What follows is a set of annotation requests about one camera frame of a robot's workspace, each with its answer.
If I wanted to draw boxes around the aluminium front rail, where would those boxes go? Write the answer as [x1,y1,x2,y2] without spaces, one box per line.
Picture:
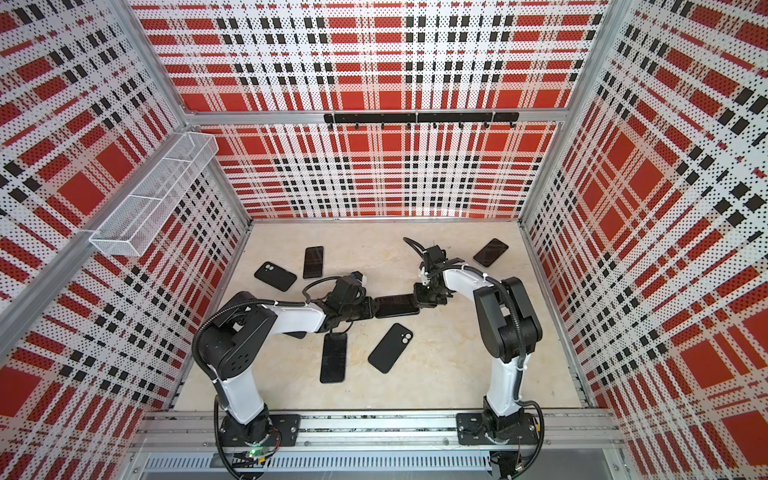
[129,408,625,453]

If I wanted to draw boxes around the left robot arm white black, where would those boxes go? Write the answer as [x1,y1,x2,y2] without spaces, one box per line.
[191,271,374,426]

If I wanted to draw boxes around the black hook rail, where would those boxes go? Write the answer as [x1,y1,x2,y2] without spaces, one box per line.
[323,112,520,127]

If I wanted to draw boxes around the black phone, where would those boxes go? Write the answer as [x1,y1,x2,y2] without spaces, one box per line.
[374,295,420,317]
[319,332,348,384]
[302,246,324,279]
[473,238,509,267]

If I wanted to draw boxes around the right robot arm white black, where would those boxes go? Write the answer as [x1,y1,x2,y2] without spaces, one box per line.
[403,237,543,443]

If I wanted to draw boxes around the wire mesh wall basket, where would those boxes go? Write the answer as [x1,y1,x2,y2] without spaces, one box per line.
[89,132,218,257]

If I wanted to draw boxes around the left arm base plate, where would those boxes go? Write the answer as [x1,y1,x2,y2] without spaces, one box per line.
[218,413,301,448]

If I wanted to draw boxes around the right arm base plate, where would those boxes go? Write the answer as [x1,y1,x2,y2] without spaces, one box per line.
[456,410,539,446]

